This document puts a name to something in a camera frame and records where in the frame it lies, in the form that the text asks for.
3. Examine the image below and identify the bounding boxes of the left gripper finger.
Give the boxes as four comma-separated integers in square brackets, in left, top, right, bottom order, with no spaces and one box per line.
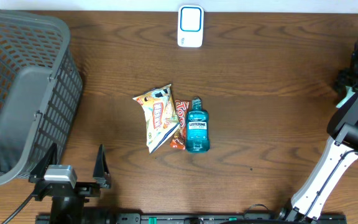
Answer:
[29,143,57,184]
[93,144,111,189]

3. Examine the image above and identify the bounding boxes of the beige snack bag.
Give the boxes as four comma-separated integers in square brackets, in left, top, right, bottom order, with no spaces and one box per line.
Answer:
[133,84,180,154]

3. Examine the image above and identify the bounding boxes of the red Top chocolate bar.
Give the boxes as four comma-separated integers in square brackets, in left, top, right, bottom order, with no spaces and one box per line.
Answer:
[170,100,190,150]

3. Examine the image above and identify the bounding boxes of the blue Listerine mouthwash bottle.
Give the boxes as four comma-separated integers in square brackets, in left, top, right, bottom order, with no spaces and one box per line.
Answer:
[185,97,210,153]

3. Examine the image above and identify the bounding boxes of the mint green wet wipes pack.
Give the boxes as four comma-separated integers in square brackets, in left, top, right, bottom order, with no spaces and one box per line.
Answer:
[336,86,355,108]

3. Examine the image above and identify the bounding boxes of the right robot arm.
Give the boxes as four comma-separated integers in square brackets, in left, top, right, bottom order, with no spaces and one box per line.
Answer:
[278,40,358,223]

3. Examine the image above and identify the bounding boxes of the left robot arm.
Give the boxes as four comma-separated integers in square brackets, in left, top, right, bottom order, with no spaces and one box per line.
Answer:
[29,143,116,224]

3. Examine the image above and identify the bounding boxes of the white barcode scanner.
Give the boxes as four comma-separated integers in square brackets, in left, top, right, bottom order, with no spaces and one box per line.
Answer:
[177,5,204,48]

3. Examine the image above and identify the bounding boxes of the grey plastic shopping basket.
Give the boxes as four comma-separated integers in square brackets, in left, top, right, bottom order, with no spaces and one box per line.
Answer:
[0,10,83,185]

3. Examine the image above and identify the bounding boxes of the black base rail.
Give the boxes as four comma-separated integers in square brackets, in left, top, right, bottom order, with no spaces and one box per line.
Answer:
[35,212,347,224]

